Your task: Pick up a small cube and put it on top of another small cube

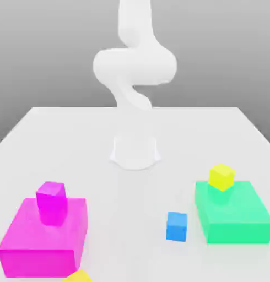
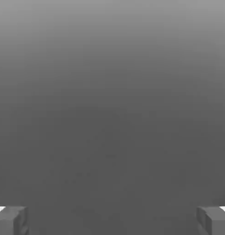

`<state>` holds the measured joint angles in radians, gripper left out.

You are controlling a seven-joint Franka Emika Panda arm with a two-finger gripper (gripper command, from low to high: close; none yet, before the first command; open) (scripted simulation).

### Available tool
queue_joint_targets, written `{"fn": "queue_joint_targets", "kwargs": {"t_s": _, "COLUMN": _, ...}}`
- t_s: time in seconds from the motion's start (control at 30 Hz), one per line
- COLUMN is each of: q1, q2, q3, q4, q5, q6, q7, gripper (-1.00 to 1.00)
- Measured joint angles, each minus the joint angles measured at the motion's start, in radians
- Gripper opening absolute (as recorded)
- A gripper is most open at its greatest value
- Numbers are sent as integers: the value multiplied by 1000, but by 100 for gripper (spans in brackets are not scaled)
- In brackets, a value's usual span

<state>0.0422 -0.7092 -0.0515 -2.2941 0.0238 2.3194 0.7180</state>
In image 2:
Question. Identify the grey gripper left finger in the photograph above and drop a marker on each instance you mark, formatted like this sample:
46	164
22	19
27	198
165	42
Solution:
9	221

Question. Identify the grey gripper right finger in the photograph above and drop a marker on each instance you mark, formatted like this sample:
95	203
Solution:
215	221

